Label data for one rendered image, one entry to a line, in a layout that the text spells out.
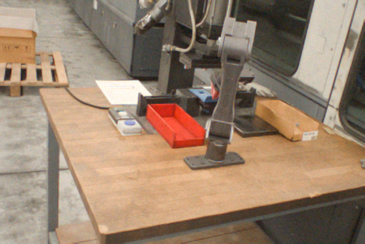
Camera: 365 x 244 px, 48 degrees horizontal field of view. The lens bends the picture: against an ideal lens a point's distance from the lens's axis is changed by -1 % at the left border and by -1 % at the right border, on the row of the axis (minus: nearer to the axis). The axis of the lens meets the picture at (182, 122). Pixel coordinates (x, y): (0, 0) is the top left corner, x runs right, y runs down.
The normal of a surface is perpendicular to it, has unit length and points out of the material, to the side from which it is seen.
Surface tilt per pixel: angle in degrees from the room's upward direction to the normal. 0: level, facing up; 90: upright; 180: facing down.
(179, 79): 90
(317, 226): 90
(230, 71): 100
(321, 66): 90
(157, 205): 0
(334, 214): 90
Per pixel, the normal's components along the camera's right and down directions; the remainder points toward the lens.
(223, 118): -0.20, 0.51
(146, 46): 0.37, 0.41
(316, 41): -0.92, 0.04
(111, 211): 0.14, -0.91
